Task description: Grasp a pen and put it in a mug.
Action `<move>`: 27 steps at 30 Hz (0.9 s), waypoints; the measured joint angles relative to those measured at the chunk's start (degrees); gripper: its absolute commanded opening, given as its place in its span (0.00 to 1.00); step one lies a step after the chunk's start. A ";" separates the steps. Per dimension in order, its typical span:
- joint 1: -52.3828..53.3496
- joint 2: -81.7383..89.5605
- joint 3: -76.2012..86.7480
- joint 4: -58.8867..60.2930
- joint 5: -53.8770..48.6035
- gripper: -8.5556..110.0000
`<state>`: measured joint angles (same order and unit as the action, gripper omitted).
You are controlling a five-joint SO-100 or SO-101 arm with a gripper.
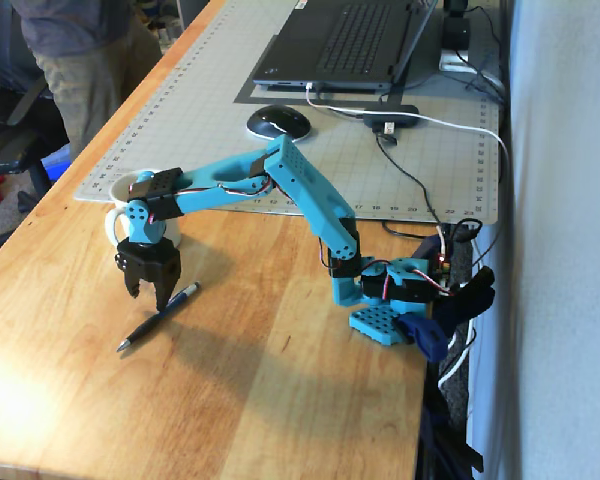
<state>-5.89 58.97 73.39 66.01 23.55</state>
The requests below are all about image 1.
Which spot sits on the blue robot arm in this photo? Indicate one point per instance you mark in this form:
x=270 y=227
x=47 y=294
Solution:
x=305 y=175

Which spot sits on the person in khaki trousers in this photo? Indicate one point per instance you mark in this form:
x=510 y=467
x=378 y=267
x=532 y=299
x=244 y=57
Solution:
x=95 y=75

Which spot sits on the black stand with silver base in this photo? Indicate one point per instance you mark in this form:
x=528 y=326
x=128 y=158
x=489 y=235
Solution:
x=456 y=35

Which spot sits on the black computer mouse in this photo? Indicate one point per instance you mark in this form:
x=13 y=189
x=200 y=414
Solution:
x=277 y=121

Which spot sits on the robot controller board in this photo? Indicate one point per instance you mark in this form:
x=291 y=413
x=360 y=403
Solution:
x=442 y=267

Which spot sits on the dark blue clamp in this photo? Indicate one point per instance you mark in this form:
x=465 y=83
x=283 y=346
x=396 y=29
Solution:
x=425 y=337

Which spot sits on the blue plastic bin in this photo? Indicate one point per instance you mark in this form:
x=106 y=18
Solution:
x=57 y=165

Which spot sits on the black usb hub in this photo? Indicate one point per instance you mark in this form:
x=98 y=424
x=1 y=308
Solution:
x=390 y=115

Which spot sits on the white ceramic mug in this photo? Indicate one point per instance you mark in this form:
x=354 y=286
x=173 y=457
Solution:
x=120 y=189

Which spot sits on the black office chair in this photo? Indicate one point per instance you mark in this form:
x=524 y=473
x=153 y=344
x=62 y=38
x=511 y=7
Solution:
x=10 y=130

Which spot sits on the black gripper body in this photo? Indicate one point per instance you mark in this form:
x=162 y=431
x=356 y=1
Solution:
x=147 y=264

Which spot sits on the dark blue pen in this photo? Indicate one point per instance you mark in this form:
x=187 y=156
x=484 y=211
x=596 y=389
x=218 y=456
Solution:
x=155 y=317

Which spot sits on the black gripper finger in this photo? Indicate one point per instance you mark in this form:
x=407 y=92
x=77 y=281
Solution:
x=167 y=282
x=127 y=277

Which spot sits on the dark gray laptop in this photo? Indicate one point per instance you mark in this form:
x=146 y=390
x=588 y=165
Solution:
x=360 y=40

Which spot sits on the gray gridded cutting mat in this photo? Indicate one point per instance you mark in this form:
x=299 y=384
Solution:
x=205 y=100

